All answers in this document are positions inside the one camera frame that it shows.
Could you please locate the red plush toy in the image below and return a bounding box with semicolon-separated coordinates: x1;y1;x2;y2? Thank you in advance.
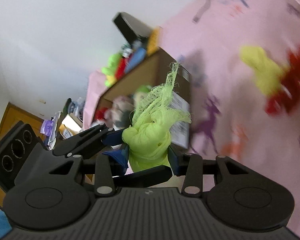
115;57;126;80

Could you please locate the green yellow plush toy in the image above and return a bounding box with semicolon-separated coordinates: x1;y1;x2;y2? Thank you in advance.
101;53;122;87

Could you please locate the white red plush in box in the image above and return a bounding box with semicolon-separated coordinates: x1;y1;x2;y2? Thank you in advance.
90;107;112;127

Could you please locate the pink plush bear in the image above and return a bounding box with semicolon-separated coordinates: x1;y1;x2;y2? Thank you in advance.
111;96;134;130

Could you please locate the pink printed tablecloth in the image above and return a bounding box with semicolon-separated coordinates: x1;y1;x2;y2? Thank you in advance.
82;0;300;240

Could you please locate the yellow mesh scarf bundle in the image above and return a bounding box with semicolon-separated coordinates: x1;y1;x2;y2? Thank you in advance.
239;46;287;97

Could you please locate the neon green mesh bundle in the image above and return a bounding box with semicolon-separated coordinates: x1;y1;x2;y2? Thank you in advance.
122;62;191;172

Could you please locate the black charger with cable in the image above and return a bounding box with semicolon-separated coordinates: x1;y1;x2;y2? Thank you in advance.
187;0;231;25

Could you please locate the green smiling plush doll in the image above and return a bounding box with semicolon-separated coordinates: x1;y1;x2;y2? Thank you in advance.
133;85;152;107

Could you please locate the brown cardboard box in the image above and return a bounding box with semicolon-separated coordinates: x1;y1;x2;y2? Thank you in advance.
96;49;191;154

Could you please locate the yellow book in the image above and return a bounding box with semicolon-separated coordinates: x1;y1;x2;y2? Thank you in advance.
146;27;161;56

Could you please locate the blue glasses case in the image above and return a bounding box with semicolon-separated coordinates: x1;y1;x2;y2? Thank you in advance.
124;47;147;74

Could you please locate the small panda plush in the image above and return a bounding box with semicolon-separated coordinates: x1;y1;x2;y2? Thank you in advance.
121;44;133;58

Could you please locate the black smartphone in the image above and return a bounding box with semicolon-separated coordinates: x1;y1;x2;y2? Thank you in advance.
112;11;153;45

